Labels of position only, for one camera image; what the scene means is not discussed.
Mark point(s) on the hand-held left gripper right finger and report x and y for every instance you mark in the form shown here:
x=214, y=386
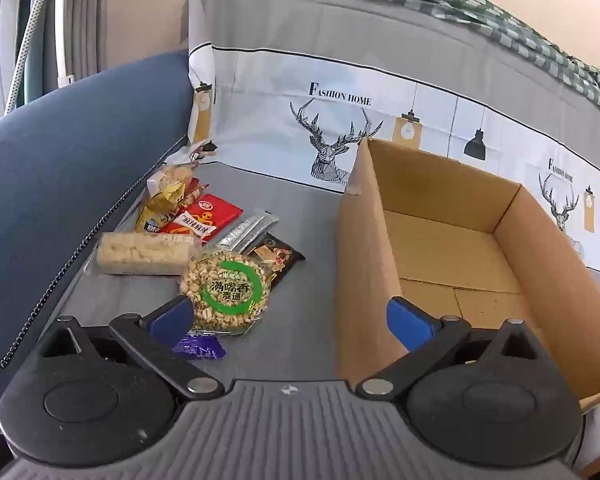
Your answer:
x=410, y=322

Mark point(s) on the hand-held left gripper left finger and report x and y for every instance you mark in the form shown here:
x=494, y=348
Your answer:
x=172, y=321

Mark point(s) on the purple candy packet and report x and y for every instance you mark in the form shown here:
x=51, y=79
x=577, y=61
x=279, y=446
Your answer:
x=200, y=347

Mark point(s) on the round puffed grain cake packet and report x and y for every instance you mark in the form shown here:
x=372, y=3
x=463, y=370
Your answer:
x=225, y=290

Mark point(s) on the puffed rice bar clear wrapper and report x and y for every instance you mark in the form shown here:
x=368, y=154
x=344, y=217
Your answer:
x=140, y=254

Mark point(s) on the gold snack packet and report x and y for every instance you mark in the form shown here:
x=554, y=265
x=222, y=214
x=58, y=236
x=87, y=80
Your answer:
x=157, y=207

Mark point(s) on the silver stick packet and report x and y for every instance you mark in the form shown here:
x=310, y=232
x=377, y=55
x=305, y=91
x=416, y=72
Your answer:
x=247, y=230

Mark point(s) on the dark brown cracker packet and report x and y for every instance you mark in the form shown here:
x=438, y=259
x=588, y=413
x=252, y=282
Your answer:
x=280, y=255

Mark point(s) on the small red yellow snack packet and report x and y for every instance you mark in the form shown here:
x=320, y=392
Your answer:
x=191, y=194

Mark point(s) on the cardboard box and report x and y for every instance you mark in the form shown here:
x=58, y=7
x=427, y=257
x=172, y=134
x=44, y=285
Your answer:
x=430, y=185

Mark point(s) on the grey sofa seat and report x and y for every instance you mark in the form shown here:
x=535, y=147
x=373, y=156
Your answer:
x=300, y=210

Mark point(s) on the small white printed packet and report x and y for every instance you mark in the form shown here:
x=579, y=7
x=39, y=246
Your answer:
x=197, y=152

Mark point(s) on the blue sofa cushion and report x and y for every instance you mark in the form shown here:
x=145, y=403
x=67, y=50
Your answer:
x=55, y=160

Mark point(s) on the deer print bed sheet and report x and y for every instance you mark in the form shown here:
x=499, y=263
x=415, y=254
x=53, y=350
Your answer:
x=330, y=25

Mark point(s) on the speckled pole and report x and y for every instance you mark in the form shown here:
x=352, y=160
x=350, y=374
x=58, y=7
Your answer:
x=27, y=45

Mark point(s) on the grey curtain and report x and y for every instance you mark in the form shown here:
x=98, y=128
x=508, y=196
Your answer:
x=82, y=15

